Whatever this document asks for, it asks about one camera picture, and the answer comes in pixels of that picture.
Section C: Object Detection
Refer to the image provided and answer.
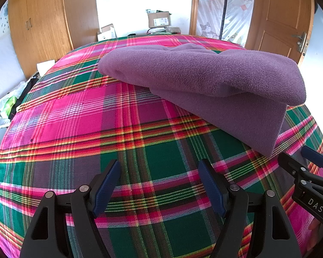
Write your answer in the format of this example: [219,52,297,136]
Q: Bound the wooden wardrobe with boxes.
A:
[8,0,99,79]

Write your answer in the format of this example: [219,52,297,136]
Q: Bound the purple fleece pants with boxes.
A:
[98,43,307,159]

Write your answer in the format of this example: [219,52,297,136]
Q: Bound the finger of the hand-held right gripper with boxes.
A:
[278,153,323,189]
[301,146,323,178]

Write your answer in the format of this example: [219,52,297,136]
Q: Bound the black cloth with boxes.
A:
[8,72,40,120]

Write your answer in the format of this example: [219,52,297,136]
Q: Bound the wooden door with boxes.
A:
[245,0,315,65]

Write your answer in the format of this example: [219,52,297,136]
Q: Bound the clear plastic door curtain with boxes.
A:
[196,0,256,46]

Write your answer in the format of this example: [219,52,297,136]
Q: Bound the white cardboard box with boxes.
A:
[97,24,117,41]

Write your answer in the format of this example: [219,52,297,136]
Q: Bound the white plastic bag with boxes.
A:
[0,81,28,119]

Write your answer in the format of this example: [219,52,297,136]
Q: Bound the plaid bed sheet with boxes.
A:
[0,34,323,258]

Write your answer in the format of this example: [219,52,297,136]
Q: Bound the white flat box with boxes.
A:
[37,60,56,76]

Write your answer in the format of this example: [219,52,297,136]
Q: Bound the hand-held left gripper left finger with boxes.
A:
[20,159,121,258]

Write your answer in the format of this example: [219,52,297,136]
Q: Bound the brown cardboard box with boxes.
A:
[147,10,171,29]

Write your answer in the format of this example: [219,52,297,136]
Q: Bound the wooden door frame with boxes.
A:
[189,0,201,37]

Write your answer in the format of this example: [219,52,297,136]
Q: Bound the metal door handle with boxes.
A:
[291,32,310,53]

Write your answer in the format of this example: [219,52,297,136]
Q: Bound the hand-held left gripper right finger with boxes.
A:
[198,158,303,258]

